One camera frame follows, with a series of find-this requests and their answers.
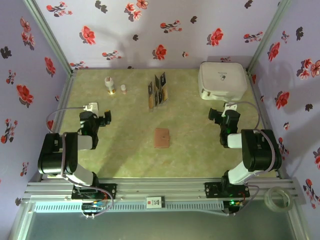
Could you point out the aluminium table side rail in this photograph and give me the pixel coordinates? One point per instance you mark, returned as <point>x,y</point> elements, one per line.
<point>253,87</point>
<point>64,100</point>

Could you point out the short aluminium floor rail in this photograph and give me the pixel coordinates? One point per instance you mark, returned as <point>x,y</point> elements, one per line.
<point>298,225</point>
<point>22,222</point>

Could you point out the gold card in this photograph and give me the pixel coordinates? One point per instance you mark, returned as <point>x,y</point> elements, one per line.
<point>151,103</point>
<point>165,95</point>

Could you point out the small controller board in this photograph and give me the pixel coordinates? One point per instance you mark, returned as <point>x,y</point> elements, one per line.
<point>92,207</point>
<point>233,203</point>

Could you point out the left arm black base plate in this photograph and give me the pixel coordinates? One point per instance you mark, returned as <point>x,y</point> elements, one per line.
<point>110,191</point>

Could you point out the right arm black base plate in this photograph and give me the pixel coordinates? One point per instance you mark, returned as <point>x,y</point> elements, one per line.
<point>212,190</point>

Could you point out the white zippered case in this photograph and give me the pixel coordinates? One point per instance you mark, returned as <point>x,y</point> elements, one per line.
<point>222,80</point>

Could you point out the red white label card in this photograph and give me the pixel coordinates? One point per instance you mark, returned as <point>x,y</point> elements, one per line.
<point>155,202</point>

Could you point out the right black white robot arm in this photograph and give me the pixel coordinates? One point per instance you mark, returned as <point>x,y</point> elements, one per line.
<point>257,150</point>

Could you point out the long aluminium frame rail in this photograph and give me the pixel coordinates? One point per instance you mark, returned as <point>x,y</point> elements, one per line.
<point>175,187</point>

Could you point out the large white pill bottle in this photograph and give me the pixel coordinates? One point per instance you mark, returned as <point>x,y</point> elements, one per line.
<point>110,86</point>

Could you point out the small white bottle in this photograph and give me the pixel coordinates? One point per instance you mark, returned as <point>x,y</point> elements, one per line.
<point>123,89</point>

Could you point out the clear tape roll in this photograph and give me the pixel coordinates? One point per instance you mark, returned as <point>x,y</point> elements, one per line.
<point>270,202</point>

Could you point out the black VIP card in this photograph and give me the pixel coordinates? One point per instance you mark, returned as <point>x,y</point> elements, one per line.
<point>159,97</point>
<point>157,81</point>
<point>163,79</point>
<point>150,88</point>

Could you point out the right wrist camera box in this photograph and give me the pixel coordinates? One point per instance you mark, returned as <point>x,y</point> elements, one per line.
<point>230,106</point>

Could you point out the aluminium corner post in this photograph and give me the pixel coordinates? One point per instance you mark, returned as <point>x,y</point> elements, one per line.
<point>50,37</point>
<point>266,37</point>

